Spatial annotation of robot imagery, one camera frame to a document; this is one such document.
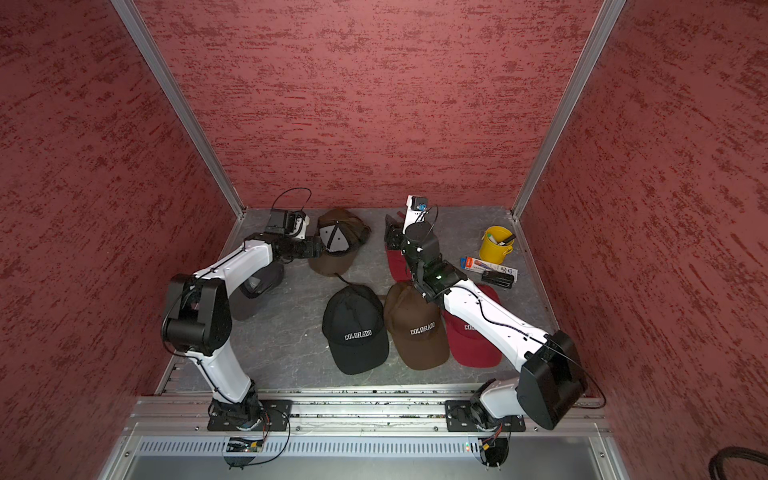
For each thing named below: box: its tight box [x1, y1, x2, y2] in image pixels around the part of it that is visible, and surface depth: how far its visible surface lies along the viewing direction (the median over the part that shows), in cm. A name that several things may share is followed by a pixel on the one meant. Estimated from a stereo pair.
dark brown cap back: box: [308, 209, 371, 277], surface depth 111 cm
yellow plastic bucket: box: [480, 226, 515, 265], surface depth 103 cm
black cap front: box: [322, 285, 389, 375], surface depth 85 cm
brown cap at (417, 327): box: [384, 282, 451, 370], surface depth 86 cm
